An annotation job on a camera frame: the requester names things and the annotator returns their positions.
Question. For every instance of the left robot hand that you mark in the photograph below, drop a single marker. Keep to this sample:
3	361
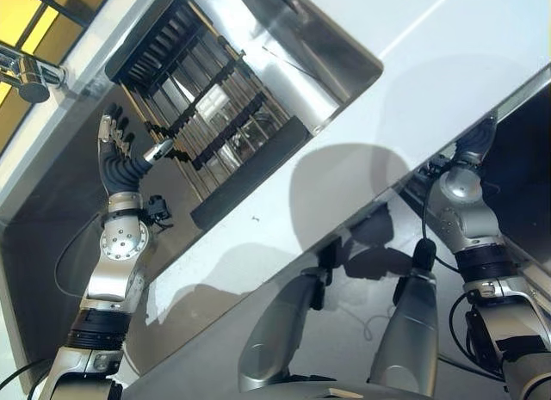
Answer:
118	172

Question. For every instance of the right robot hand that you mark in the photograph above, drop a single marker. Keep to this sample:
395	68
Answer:
475	144

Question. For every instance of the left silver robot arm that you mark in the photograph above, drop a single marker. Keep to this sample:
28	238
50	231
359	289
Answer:
120	241

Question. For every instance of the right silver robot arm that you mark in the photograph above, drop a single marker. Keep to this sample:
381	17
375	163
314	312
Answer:
465	189

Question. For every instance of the dark dishwasher front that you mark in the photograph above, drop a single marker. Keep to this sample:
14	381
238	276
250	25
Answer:
525	168

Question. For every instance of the black dish rack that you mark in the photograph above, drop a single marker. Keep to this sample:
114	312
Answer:
142	51

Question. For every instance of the chrome faucet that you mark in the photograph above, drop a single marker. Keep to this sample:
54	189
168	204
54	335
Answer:
32	79

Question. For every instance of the window with yellow panes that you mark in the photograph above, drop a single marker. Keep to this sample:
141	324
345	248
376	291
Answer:
43	17

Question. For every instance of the right silver robot leg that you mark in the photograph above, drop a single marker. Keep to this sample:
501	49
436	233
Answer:
409	322

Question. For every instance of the silver robot leg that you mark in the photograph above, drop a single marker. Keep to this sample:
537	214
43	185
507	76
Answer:
409	322
280	331

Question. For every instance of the stainless steel sink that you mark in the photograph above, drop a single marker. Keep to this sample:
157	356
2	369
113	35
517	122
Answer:
301	51

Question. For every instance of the left silver robot leg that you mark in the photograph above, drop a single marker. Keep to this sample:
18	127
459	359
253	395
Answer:
280	331

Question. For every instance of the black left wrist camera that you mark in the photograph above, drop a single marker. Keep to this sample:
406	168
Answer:
158	208

